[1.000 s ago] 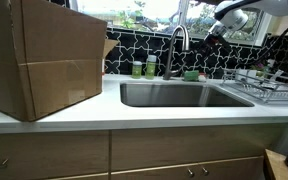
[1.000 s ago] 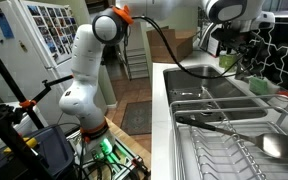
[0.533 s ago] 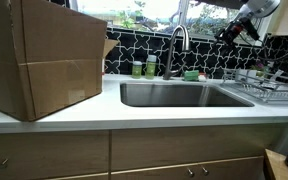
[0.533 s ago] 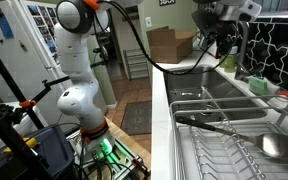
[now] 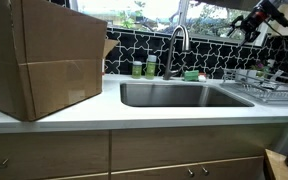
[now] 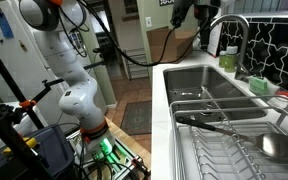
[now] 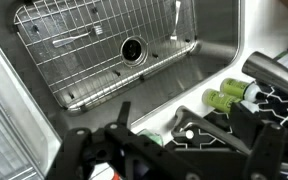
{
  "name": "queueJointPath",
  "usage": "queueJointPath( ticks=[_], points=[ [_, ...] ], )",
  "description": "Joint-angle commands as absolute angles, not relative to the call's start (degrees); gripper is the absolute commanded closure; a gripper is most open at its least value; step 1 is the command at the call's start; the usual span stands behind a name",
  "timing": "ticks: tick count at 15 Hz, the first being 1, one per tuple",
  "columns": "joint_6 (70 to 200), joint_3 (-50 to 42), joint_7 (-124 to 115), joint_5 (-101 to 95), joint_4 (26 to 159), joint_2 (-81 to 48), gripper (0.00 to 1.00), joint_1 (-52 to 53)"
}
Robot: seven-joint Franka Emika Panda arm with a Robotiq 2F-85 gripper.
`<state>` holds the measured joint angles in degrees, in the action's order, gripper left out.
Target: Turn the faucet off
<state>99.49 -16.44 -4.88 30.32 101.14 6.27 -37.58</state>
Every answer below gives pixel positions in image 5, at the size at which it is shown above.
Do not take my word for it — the stainless steel sink basin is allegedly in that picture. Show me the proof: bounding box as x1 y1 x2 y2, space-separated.
119 81 256 108

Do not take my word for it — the wooden lower cabinet door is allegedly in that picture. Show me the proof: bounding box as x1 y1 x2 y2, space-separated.
110 155 266 180

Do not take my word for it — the brown cardboard box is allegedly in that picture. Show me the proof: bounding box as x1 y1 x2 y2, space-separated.
0 0 120 122

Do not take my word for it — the short green soap bottle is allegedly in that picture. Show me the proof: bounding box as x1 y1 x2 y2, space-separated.
131 60 143 80

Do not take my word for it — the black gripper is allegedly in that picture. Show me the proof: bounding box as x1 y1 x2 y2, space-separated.
229 0 288 46

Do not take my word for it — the brushed steel gooseneck faucet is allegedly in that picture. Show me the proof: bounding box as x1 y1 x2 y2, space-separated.
162 24 191 81

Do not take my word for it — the green sponge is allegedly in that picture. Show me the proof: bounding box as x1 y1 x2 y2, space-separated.
183 69 200 82

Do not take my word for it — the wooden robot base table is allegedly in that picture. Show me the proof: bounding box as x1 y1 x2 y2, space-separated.
263 148 288 180

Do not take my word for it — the wooden cabinet drawer with handle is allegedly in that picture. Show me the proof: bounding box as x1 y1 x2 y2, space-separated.
0 129 111 180

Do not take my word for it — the kitchen window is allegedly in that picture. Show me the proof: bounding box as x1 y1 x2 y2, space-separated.
68 0 272 47

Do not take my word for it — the metal wire dish rack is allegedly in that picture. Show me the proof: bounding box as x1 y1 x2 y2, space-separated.
219 67 288 107

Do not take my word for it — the wide wooden cabinet drawer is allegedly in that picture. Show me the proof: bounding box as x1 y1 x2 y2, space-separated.
111 123 287 173

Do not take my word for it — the tall green soap bottle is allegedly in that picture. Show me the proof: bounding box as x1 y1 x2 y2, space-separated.
145 54 158 80

